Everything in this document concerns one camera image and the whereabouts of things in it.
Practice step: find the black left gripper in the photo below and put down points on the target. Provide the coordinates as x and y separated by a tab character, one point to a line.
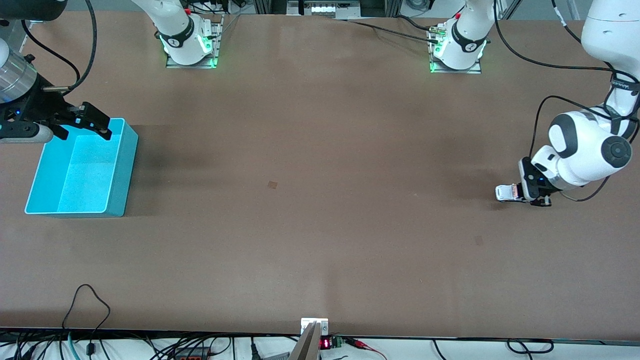
531	190

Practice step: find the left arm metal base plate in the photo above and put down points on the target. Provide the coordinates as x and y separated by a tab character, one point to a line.
472	70

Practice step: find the white lit device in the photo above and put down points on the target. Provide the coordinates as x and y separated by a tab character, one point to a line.
322	9

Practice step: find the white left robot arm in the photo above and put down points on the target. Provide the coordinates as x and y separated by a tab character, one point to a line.
585	150

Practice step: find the red digit display module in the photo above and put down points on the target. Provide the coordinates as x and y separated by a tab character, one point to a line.
325	344

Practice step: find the white toy jeep black roof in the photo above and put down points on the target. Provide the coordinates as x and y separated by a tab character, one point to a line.
507	192

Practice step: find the white metal edge bracket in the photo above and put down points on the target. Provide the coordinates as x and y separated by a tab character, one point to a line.
306	322

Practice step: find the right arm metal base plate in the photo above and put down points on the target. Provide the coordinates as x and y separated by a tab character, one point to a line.
172	64

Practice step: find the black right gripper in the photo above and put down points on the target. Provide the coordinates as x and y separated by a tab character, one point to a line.
36	106

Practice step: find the black orange power strip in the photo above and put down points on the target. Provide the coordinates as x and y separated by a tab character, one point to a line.
192	356

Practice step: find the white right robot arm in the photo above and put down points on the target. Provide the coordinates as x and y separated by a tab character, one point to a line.
180	30

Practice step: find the red clip leads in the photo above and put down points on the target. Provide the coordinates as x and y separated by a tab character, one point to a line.
357	343

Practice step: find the grey slanted bar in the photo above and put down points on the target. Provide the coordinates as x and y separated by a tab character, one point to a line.
306	347

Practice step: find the teal plastic bin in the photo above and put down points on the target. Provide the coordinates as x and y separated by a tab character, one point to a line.
85	190

